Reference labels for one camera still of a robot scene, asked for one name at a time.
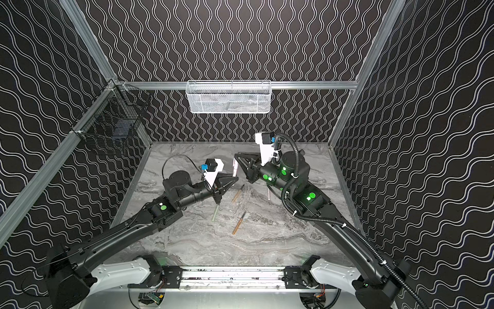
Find green pen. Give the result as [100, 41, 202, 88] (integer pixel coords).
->
[212, 204, 220, 221]

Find orange pen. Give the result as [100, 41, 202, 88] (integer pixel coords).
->
[232, 184, 245, 203]
[232, 211, 246, 235]

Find pink pen cap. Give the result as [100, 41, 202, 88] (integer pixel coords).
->
[232, 159, 239, 176]

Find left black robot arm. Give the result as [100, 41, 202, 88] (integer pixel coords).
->
[43, 171, 239, 308]

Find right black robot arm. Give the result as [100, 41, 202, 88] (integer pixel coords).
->
[234, 151, 427, 308]

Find white mesh basket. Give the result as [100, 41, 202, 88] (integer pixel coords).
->
[185, 80, 272, 114]

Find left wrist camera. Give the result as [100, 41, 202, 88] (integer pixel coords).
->
[201, 158, 224, 189]

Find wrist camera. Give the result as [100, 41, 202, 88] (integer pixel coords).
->
[201, 158, 224, 189]
[254, 131, 275, 166]

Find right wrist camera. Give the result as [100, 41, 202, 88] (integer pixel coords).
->
[254, 131, 275, 166]

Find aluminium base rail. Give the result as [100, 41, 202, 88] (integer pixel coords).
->
[78, 265, 389, 292]

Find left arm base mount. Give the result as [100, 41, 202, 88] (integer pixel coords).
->
[128, 266, 183, 290]

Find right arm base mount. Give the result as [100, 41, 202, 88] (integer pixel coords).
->
[281, 267, 337, 289]

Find black wire basket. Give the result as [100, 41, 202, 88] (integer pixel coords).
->
[73, 80, 151, 157]

